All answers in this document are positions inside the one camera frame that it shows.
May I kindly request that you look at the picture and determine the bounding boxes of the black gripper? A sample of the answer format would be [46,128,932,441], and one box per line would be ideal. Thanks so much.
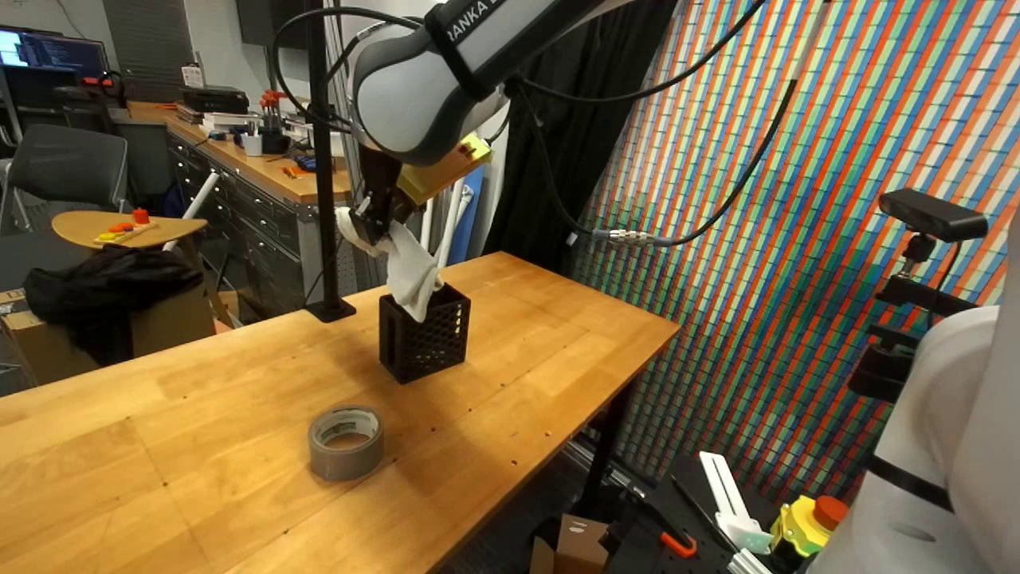
[346,154,413,248]

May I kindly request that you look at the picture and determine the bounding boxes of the white cloth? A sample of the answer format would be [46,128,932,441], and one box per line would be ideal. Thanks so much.
[344,217,446,326]

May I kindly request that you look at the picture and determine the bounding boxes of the black vertical pole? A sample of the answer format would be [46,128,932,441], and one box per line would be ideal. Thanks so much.
[301,0,359,326]

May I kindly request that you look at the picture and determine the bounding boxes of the wooden top grey workbench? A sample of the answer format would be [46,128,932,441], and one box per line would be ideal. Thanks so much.
[124,99,368,316]

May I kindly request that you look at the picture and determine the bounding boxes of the black mesh basket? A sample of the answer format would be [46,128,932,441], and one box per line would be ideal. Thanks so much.
[375,281,473,385]

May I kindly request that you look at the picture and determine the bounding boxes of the red spray bottle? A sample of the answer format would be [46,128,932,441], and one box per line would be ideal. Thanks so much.
[257,91,294,158]

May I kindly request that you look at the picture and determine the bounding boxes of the white leaning tube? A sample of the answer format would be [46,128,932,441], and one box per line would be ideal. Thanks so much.
[156,167,222,256]

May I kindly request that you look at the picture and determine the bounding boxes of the black curtain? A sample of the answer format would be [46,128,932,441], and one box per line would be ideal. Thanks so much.
[485,0,682,281]

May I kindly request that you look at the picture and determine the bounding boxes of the black flat device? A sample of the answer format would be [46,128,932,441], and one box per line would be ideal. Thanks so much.
[180,86,250,114]

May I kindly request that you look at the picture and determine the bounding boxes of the tan cardboard box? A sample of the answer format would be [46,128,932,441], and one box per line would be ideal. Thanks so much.
[0,281,216,375]

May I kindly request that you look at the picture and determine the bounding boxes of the small orange objects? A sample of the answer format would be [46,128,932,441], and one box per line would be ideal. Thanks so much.
[106,208,153,242]

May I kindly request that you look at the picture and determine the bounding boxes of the black bag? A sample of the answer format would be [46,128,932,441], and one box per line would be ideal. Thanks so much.
[23,248,204,367]

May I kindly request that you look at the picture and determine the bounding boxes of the round wooden stool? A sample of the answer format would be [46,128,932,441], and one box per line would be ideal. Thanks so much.
[46,208,210,256]

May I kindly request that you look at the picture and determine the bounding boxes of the dark office chair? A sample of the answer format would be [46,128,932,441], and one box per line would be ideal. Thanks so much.
[7,123,134,217]

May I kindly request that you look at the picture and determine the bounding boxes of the black metal table leg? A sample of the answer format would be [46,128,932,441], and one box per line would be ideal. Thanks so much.
[582,396,632,513]

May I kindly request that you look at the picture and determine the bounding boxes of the lit computer monitor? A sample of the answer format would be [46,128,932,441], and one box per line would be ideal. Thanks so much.
[0,25,109,79]

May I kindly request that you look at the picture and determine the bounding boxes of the brown cardboard box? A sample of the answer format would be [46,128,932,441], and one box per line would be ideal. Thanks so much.
[527,513,616,574]

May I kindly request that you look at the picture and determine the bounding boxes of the colourful patterned backdrop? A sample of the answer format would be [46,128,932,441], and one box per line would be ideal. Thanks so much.
[570,0,1020,513]

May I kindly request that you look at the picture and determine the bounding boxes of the yellow red emergency stop button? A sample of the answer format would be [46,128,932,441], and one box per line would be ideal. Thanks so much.
[767,492,855,560]

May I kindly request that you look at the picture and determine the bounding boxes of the yellow wooden camera mount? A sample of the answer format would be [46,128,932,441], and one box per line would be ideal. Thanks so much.
[393,130,495,208]

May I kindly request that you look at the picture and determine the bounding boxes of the thin black cable loop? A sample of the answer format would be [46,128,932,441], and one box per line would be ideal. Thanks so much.
[268,3,426,140]

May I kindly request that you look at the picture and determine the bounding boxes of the grey duct tape roll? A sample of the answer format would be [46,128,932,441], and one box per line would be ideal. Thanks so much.
[307,401,385,486]

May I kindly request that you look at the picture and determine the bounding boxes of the black cable with silver connector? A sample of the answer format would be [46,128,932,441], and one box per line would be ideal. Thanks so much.
[506,0,802,248]

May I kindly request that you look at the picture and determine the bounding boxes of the orange handled tool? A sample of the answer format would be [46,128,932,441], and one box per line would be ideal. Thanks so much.
[656,526,701,560]

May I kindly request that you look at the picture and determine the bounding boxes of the white metal bracket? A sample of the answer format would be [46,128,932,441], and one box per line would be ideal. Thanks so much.
[693,449,773,557]

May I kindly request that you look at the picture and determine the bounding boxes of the black camera on stand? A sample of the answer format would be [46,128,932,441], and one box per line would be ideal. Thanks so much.
[846,187,992,408]

